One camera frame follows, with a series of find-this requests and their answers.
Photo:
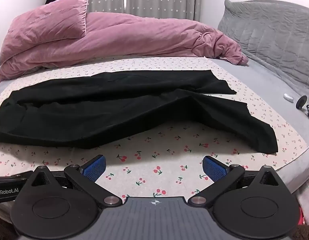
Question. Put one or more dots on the pink cloth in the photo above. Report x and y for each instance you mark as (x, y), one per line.
(308, 200)

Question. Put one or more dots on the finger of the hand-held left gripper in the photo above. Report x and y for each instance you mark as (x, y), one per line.
(14, 175)

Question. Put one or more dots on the cherry print sheet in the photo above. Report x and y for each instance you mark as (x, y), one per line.
(157, 165)

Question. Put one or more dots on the pink pillow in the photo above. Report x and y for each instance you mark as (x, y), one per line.
(44, 27)

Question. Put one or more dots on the black pants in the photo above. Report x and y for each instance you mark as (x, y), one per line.
(114, 110)

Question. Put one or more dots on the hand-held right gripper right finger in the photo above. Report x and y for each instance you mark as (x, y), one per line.
(214, 168)

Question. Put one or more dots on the white earbuds case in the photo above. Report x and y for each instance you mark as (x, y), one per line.
(288, 97)

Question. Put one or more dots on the pink duvet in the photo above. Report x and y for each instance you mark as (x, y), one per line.
(144, 37)

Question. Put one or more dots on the grey quilted headboard cushion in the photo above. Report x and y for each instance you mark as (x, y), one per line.
(274, 30)

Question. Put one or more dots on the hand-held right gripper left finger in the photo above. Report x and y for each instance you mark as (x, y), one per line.
(94, 168)

